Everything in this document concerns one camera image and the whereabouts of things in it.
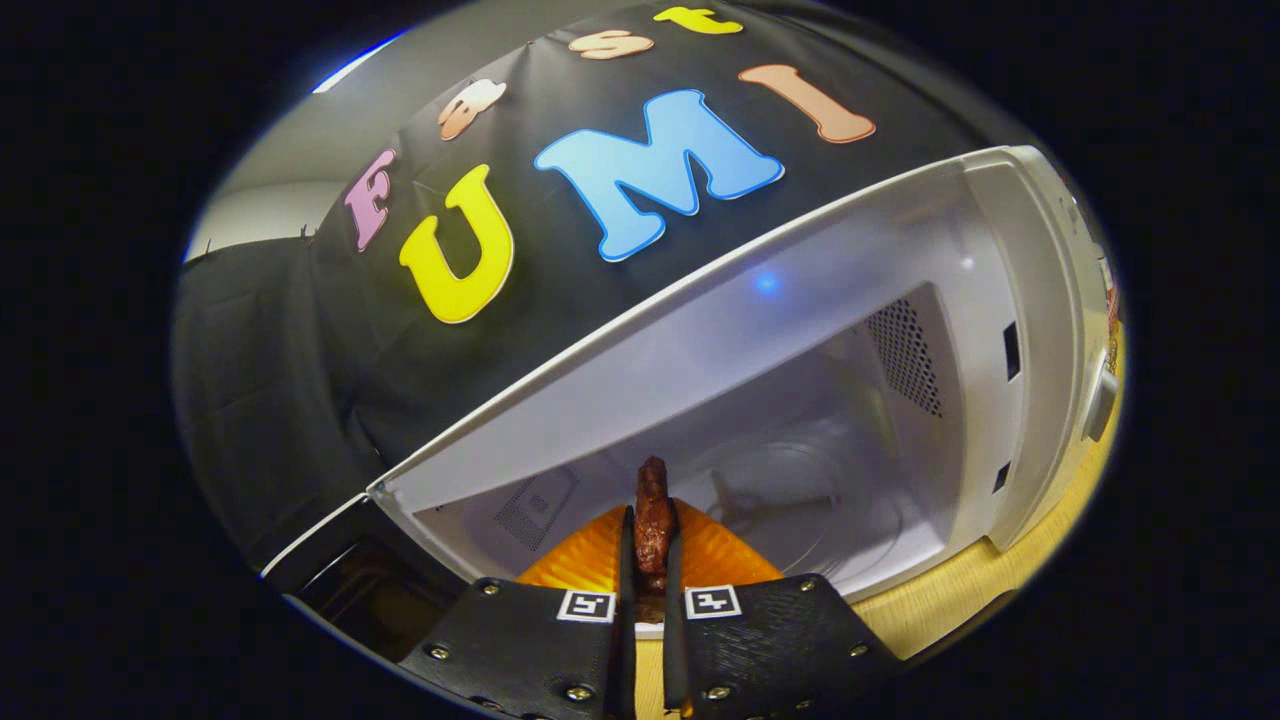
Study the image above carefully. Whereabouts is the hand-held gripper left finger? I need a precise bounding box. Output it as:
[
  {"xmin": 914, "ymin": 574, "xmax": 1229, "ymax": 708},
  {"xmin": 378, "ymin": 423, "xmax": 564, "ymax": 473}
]
[{"xmin": 398, "ymin": 505, "xmax": 638, "ymax": 720}]

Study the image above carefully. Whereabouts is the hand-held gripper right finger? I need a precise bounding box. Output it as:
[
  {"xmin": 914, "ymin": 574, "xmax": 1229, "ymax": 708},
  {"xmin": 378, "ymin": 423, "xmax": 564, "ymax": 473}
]
[{"xmin": 662, "ymin": 500, "xmax": 901, "ymax": 720}]

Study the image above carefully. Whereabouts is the reddish brown meat strip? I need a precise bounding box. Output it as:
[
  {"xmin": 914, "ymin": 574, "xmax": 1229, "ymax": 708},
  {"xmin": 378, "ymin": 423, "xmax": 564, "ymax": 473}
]
[{"xmin": 634, "ymin": 456, "xmax": 679, "ymax": 623}]

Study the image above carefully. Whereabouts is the white toaster oven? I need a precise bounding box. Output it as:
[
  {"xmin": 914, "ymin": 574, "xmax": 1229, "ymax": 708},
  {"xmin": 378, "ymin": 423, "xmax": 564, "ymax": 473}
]
[{"xmin": 262, "ymin": 145, "xmax": 1123, "ymax": 666}]

